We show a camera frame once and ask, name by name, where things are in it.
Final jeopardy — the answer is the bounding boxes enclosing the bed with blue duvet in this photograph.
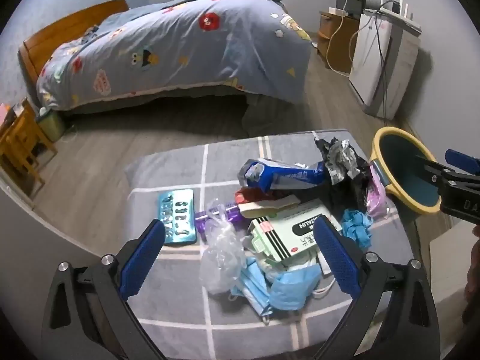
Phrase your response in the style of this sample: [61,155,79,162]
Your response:
[35,0,314,111]

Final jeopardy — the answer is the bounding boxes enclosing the clear plastic bag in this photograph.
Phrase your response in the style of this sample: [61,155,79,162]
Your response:
[199,198,246,295]

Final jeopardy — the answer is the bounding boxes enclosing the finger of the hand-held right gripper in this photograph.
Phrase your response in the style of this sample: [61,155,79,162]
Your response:
[445,149,480,176]
[414,153,451,186]

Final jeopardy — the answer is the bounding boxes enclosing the white furniture panel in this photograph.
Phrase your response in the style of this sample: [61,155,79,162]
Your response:
[429,221,480,308]

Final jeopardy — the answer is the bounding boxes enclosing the beige paper packet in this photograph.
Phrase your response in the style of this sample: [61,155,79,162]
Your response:
[238,195,301,218]

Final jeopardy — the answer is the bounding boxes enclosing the crumpled black silver foil wrapper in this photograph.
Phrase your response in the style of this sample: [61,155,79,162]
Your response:
[314,137,373,218]

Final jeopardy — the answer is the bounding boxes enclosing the pink packet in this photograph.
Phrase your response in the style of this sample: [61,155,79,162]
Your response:
[365,161,392,218]

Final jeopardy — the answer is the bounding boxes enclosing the green white medicine box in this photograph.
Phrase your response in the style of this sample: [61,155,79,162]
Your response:
[248,199,344,263]

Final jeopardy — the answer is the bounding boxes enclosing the blue glove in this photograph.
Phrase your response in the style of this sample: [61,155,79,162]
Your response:
[340,209,374,248]

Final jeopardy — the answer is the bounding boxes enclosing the wooden bed headboard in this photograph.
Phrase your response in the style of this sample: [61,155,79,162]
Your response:
[19,0,130,87]

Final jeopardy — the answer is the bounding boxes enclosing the yellow rimmed teal bin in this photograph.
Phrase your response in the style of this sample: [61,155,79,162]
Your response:
[369,127,443,216]

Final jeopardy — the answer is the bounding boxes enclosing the red wrapper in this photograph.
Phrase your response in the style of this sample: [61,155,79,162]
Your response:
[234,188,278,205]

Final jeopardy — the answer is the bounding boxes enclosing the black cable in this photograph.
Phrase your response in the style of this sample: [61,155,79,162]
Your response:
[375,19,391,121]

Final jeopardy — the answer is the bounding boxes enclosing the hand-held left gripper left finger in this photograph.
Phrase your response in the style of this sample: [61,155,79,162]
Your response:
[40,218,167,360]

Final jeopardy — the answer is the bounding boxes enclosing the wooden cabinet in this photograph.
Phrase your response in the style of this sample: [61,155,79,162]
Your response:
[318,9,362,76]

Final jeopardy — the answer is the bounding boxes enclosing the purple plastic wrapper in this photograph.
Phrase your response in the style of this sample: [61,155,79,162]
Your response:
[194,202,250,233]

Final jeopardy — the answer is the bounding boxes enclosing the blue face mask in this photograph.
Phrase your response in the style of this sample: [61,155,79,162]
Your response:
[268,266,323,312]
[230,257,274,321]

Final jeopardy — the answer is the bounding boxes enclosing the blue snack wrapper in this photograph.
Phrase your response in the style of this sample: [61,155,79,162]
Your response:
[238,158,329,192]

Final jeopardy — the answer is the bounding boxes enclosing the white air purifier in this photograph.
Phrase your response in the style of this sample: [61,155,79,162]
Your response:
[349,9,419,119]

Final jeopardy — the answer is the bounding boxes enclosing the silver blister pack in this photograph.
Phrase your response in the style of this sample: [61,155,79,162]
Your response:
[157,189,197,246]

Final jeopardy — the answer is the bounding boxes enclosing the grey checked mat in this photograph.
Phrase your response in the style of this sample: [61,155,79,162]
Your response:
[124,129,417,360]

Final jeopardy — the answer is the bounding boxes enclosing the green waste basket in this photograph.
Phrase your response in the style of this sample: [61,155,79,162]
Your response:
[35,109,64,143]

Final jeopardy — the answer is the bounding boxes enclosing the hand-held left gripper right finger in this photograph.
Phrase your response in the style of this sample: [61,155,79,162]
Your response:
[313,217,440,360]

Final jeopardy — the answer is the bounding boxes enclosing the grey bed sheet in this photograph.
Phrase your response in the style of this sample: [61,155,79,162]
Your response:
[242,94,301,137]

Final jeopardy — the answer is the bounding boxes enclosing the white cable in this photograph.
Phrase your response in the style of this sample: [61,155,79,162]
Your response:
[326,15,355,74]

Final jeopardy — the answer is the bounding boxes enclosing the wooden stool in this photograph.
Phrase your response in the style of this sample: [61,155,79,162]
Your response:
[0,97,59,199]

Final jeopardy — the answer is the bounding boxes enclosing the white router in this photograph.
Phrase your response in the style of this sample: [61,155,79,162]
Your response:
[379,0,422,32]

